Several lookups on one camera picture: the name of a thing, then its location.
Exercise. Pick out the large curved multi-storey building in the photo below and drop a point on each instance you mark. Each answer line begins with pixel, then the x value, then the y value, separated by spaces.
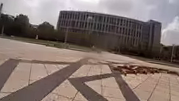
pixel 107 25

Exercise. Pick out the pile of broken bricks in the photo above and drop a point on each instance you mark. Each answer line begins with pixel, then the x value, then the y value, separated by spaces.
pixel 131 70

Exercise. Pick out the row of trees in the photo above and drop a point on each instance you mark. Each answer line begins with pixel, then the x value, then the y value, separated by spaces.
pixel 20 27

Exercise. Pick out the beige paved plaza, grey bands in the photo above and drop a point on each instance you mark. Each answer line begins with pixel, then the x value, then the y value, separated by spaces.
pixel 19 77

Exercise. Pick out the pole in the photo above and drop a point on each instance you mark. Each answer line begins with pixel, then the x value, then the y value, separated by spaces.
pixel 172 53

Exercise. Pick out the tall lattice tower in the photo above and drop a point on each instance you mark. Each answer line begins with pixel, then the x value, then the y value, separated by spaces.
pixel 0 10

